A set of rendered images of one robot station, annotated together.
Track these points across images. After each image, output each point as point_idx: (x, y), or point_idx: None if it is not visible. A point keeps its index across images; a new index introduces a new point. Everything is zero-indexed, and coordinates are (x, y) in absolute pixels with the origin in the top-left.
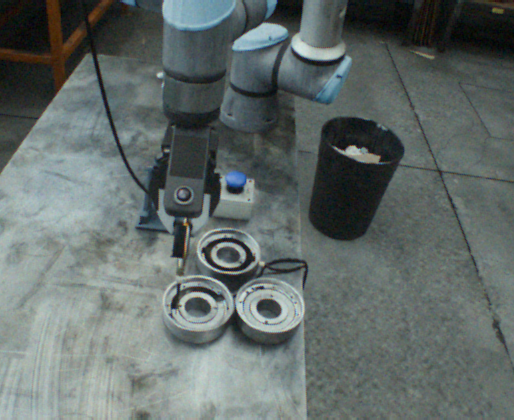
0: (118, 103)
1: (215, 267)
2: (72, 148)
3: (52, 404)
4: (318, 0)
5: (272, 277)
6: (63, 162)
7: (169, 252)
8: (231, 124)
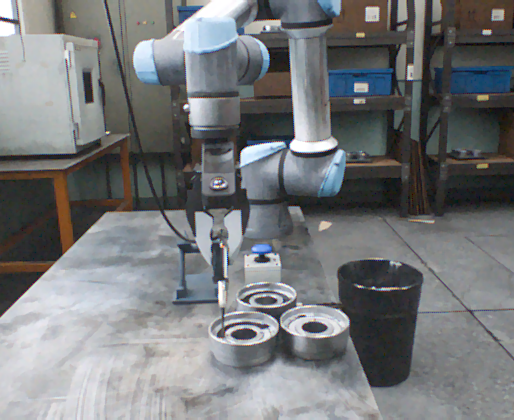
0: (142, 236)
1: None
2: (102, 265)
3: None
4: (304, 98)
5: None
6: (94, 273)
7: (208, 314)
8: (249, 234)
